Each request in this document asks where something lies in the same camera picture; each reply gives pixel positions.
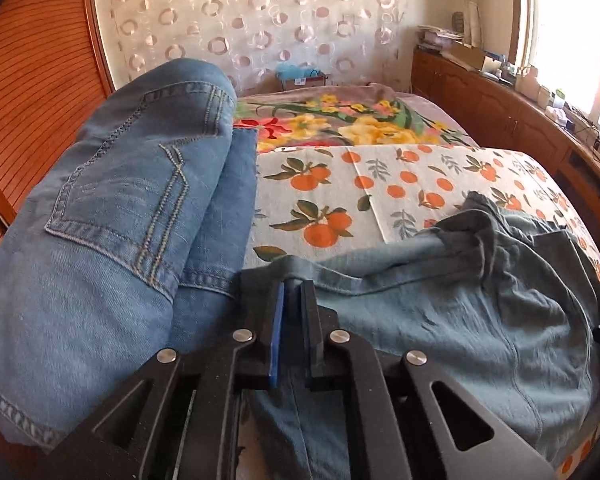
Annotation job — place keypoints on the window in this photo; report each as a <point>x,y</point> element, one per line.
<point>570,35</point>

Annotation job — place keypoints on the floral blanket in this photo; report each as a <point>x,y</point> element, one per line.
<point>355,120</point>

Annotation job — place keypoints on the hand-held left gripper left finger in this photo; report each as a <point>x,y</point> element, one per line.
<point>276,340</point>

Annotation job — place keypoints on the folded blue denim jeans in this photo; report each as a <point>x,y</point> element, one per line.
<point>105,210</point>

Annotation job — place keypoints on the open flat cardboard box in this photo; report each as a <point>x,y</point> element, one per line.
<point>472,57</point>

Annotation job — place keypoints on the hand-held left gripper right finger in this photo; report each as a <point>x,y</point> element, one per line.
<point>311,340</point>

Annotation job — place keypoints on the blue plastic bag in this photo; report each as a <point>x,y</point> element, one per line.
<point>297,70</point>

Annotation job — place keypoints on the orange fruit print sheet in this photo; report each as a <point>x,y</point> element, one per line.
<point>380,180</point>

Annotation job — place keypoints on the small white box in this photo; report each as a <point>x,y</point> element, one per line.
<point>562,116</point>

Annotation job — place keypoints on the grey-green shirt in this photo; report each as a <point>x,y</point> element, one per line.
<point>455,310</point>

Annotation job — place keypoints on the long wooden cabinet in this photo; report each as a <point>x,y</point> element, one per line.
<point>480,100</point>

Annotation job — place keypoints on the beige window curtain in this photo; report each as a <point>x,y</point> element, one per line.
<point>472,5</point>

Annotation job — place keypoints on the beige plastic jug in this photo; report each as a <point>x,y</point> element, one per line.
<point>530,82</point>

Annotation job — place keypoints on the sheer circle pattern curtain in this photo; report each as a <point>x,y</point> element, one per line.
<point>255,10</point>

